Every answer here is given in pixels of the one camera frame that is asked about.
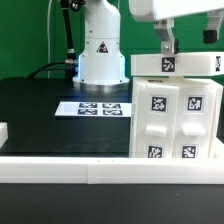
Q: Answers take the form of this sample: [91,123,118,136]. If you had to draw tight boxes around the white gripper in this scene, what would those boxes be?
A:
[129,0,224,55]

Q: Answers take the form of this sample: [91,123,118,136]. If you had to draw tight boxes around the small white cabinet top box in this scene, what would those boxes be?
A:
[131,52,224,76]

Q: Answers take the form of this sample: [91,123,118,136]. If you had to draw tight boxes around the white cabinet door panel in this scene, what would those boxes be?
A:
[129,82,179,159]
[173,85,214,159]

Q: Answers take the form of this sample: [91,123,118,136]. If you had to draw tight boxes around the white cabinet body box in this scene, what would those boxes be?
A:
[129,77,223,159]

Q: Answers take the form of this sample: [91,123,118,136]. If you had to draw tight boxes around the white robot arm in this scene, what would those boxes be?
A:
[59,0,224,89]

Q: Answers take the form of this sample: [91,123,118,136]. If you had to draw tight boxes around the white marker base plate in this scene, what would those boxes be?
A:
[55,102,131,117]

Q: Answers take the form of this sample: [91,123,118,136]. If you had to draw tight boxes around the white right fence rail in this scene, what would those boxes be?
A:
[210,138,224,159]

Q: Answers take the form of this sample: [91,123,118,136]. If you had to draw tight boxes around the black cable bundle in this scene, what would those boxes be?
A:
[27,0,80,81]

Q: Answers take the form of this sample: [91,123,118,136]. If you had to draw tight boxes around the white thin cable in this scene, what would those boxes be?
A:
[46,0,54,79]

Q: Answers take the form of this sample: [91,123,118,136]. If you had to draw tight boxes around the white front fence rail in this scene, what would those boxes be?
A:
[0,156,224,184]

